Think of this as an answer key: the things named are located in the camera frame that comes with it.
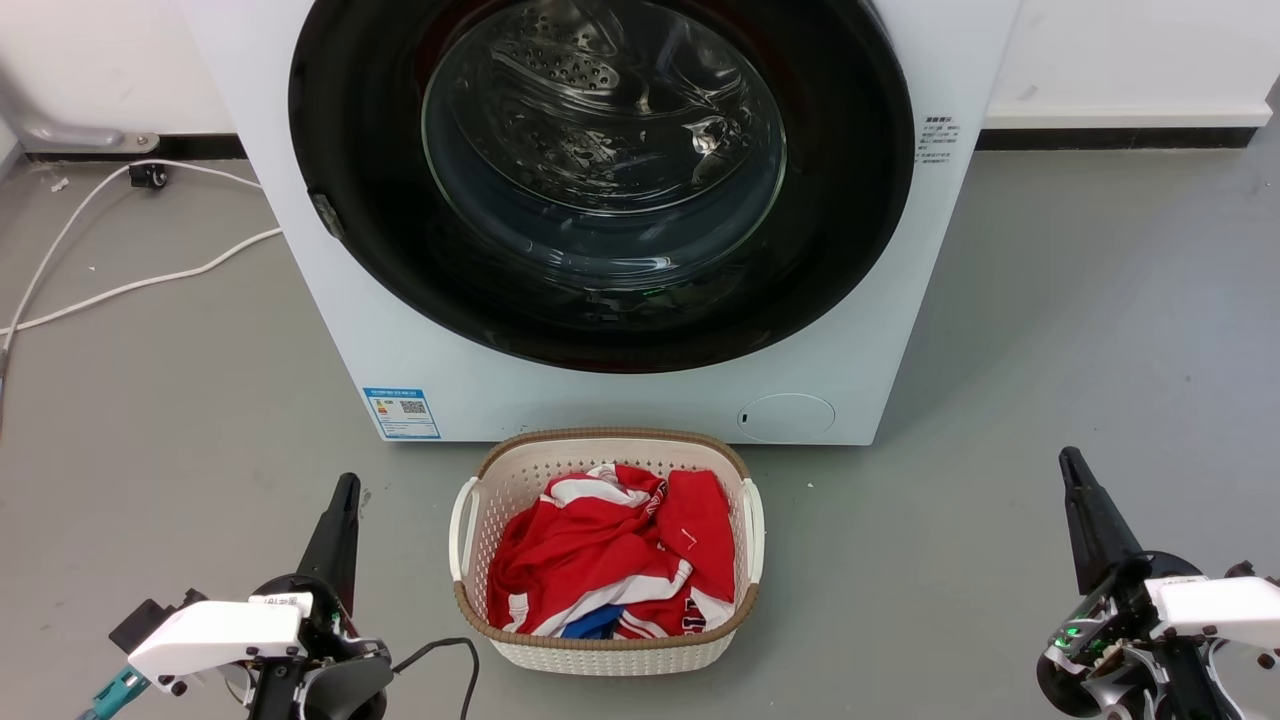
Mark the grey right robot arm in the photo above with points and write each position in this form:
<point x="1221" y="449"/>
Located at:
<point x="1195" y="685"/>

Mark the small black caster wheel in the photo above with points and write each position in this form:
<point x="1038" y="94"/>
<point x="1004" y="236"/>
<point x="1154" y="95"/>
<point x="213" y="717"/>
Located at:
<point x="148" y="177"/>

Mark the white front-load washing machine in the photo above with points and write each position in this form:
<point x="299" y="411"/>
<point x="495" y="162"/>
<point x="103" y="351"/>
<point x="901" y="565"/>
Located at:
<point x="650" y="400"/>

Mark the cream woven plastic laundry basket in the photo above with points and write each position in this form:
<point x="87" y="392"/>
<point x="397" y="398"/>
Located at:
<point x="600" y="655"/>

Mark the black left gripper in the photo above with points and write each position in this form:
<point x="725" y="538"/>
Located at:
<point x="335" y="635"/>

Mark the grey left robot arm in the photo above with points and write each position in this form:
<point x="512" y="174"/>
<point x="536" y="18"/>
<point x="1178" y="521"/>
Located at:
<point x="335" y="695"/>

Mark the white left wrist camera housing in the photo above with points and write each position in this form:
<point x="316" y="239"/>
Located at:
<point x="215" y="632"/>

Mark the blue energy label sticker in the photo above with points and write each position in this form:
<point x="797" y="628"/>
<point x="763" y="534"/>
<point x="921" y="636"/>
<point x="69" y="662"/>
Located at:
<point x="401" y="413"/>

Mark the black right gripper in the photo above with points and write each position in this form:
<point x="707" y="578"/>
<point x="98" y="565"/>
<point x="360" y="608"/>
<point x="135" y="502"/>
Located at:
<point x="1110" y="640"/>

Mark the black round glass washer door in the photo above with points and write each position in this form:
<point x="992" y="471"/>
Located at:
<point x="840" y="250"/>

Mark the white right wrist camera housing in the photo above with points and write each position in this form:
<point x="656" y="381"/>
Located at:
<point x="1220" y="605"/>

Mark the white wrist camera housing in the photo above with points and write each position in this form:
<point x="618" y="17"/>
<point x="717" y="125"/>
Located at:
<point x="215" y="632"/>
<point x="1220" y="605"/>

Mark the red and white jersey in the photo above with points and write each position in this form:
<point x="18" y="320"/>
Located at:
<point x="590" y="545"/>

